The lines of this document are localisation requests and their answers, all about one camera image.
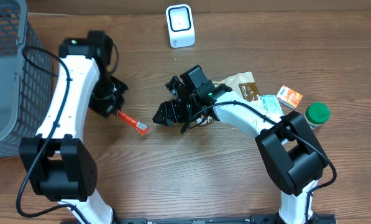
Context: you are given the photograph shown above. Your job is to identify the red Nescafe stick sachet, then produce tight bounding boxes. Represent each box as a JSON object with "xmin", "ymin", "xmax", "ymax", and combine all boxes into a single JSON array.
[{"xmin": 117, "ymin": 110, "xmax": 149, "ymax": 136}]

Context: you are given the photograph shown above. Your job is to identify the brown cookie bag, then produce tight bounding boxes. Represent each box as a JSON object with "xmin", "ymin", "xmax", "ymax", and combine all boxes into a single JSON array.
[{"xmin": 213, "ymin": 72, "xmax": 261, "ymax": 102}]

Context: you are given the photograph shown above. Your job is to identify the green wet wipes pack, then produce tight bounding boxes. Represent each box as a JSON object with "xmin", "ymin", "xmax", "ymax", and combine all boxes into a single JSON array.
[{"xmin": 260, "ymin": 95, "xmax": 283, "ymax": 116}]

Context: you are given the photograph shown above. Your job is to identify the orange tissue pack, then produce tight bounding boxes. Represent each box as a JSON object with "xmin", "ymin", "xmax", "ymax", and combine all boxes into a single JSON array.
[{"xmin": 276, "ymin": 85, "xmax": 303, "ymax": 109}]

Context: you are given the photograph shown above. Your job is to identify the green lid jar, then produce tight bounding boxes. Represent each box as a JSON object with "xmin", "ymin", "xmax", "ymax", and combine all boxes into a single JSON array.
[{"xmin": 304, "ymin": 102, "xmax": 331, "ymax": 129}]

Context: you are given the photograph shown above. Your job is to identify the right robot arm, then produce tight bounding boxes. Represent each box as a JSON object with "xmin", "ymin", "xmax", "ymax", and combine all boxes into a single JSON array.
[{"xmin": 152, "ymin": 65, "xmax": 335, "ymax": 223}]

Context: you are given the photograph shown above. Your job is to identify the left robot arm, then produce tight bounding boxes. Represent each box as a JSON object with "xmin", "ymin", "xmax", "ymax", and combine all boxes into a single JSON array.
[{"xmin": 16, "ymin": 30, "xmax": 128, "ymax": 223}]

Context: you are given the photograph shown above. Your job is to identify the white barcode scanner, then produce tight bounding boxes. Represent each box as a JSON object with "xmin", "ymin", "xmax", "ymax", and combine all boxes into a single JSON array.
[{"xmin": 165, "ymin": 4, "xmax": 196, "ymax": 49}]

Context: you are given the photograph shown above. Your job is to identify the grey plastic mesh basket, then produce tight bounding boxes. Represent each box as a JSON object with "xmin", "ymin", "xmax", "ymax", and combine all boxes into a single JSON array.
[{"xmin": 0, "ymin": 1, "xmax": 53, "ymax": 157}]

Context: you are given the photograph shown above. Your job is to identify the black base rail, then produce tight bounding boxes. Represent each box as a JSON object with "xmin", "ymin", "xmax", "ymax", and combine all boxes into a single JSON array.
[{"xmin": 113, "ymin": 213, "xmax": 337, "ymax": 224}]

